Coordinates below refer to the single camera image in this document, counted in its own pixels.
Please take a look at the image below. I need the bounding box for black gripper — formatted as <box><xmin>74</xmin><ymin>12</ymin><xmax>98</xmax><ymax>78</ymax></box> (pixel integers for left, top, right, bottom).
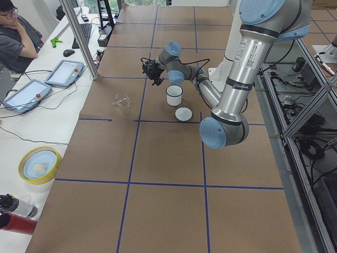
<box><xmin>147</xmin><ymin>63</ymin><xmax>164</xmax><ymax>86</ymax></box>

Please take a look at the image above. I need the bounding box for clear glass funnel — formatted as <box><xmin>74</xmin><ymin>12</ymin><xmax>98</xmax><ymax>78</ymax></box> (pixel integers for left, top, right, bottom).
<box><xmin>112</xmin><ymin>92</ymin><xmax>130</xmax><ymax>109</ymax></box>

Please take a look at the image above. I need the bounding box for white mug lid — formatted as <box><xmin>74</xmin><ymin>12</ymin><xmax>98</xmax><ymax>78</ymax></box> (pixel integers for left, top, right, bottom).
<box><xmin>175</xmin><ymin>107</ymin><xmax>192</xmax><ymax>122</ymax></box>

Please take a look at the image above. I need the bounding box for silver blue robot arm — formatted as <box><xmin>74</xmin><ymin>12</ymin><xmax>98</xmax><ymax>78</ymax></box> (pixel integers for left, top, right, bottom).
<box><xmin>141</xmin><ymin>1</ymin><xmax>312</xmax><ymax>149</ymax></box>

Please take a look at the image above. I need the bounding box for white enamel mug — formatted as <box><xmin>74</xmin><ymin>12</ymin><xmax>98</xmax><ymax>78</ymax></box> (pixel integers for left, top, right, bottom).
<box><xmin>166</xmin><ymin>85</ymin><xmax>183</xmax><ymax>106</ymax></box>

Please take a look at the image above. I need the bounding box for black computer box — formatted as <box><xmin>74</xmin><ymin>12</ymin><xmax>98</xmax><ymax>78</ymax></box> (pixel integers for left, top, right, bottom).
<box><xmin>97</xmin><ymin>26</ymin><xmax>113</xmax><ymax>47</ymax></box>

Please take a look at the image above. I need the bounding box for black keyboard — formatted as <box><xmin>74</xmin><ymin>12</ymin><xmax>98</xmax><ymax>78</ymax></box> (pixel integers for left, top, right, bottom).
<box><xmin>71</xmin><ymin>23</ymin><xmax>93</xmax><ymax>50</ymax></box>

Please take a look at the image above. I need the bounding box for far blue teach pendant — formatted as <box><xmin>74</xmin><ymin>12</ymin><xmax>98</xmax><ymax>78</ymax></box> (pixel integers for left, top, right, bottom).
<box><xmin>44</xmin><ymin>60</ymin><xmax>84</xmax><ymax>88</ymax></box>

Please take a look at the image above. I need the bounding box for blue teach pendant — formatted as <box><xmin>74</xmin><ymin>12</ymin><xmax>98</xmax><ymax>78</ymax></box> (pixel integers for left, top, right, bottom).
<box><xmin>3</xmin><ymin>79</ymin><xmax>52</xmax><ymax>114</ymax></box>
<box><xmin>44</xmin><ymin>60</ymin><xmax>84</xmax><ymax>88</ymax></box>

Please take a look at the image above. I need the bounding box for black computer mouse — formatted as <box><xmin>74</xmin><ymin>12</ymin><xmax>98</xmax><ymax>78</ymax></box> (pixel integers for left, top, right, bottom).
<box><xmin>63</xmin><ymin>49</ymin><xmax>75</xmax><ymax>57</ymax></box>

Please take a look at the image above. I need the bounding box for green plastic tool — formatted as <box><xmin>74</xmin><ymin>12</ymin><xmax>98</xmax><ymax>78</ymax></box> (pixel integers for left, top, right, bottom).
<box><xmin>51</xmin><ymin>37</ymin><xmax>63</xmax><ymax>48</ymax></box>

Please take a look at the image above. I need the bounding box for near blue teach pendant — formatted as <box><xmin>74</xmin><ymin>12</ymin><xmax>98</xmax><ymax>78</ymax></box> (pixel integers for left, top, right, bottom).
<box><xmin>3</xmin><ymin>79</ymin><xmax>52</xmax><ymax>114</ymax></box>

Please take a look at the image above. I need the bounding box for seated person grey shirt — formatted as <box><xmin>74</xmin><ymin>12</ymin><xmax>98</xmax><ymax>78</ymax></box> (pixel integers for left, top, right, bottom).
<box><xmin>1</xmin><ymin>1</ymin><xmax>45</xmax><ymax>74</ymax></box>

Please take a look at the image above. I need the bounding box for yellow tape roll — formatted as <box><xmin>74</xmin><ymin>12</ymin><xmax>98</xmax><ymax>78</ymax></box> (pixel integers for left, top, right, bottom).
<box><xmin>18</xmin><ymin>146</ymin><xmax>63</xmax><ymax>185</ymax></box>

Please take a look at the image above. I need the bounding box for clear plastic bottle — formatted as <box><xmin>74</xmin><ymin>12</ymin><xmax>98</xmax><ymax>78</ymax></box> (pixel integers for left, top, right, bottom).
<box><xmin>1</xmin><ymin>194</ymin><xmax>37</xmax><ymax>218</ymax></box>

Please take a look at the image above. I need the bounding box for red bottle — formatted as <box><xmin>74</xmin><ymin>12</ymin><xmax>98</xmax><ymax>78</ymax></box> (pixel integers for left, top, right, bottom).
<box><xmin>1</xmin><ymin>213</ymin><xmax>37</xmax><ymax>235</ymax></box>

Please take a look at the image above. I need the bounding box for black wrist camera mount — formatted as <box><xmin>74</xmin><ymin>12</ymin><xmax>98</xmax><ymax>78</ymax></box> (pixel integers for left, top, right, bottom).
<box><xmin>140</xmin><ymin>57</ymin><xmax>156</xmax><ymax>77</ymax></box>

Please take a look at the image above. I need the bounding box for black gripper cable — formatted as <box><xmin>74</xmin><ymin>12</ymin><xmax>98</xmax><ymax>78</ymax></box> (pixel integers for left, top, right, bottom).
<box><xmin>140</xmin><ymin>57</ymin><xmax>211</xmax><ymax>87</ymax></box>

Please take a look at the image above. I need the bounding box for white camera stand post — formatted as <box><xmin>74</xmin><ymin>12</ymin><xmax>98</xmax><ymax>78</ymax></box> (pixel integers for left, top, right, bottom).
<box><xmin>209</xmin><ymin>1</ymin><xmax>242</xmax><ymax>92</ymax></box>

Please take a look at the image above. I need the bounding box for aluminium frame post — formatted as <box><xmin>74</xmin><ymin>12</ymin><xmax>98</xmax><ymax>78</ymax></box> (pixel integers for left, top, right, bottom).
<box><xmin>60</xmin><ymin>0</ymin><xmax>98</xmax><ymax>80</ymax></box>

